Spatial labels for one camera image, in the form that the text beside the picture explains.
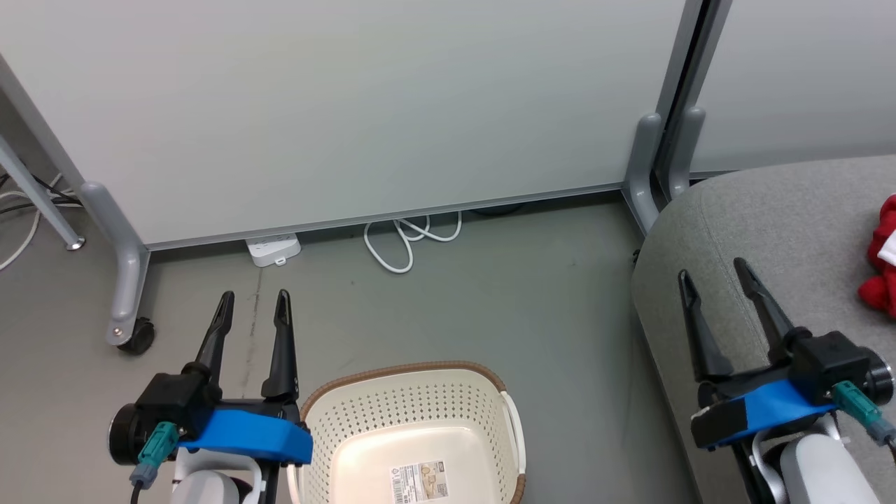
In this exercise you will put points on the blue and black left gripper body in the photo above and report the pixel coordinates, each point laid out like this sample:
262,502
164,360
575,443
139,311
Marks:
245,434

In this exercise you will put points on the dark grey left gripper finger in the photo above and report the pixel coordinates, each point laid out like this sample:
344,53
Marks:
215,336
283,350

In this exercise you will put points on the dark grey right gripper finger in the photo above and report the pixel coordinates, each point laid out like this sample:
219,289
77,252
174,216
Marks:
703,336
766,301

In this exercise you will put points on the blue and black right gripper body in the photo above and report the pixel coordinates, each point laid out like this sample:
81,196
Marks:
763,409

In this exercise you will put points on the red plush toy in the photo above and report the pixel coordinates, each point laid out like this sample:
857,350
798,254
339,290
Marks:
882,245

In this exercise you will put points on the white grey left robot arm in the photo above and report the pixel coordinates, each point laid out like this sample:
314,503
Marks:
206,486

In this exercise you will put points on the cream perforated laundry basket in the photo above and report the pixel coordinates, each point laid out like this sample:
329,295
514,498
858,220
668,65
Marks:
413,399

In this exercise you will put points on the black caster wheel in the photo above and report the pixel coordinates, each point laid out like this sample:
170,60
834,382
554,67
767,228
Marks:
140,336

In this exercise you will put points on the grey fabric sofa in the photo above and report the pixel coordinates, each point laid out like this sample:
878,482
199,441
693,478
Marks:
770,224

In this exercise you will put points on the white power strip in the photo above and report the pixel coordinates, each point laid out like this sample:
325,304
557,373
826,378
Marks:
273,248

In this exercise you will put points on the grey partition foot with caster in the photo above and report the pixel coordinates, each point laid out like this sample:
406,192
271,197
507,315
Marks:
126,266

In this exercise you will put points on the printed label sticker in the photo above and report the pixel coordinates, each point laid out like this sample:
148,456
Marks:
418,481

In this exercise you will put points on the grey metal table leg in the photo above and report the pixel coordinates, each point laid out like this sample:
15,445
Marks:
38,199

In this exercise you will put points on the narrow white partition panel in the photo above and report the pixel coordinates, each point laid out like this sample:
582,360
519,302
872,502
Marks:
798,77

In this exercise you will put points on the wide white partition panel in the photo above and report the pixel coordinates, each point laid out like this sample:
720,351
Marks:
350,105

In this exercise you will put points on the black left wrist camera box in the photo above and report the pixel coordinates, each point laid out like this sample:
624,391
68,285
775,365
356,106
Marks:
171,402

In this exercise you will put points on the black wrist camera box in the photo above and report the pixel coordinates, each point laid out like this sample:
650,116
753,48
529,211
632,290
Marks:
171,402
833,360

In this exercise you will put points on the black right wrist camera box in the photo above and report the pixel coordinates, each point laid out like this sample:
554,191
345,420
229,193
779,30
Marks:
833,360

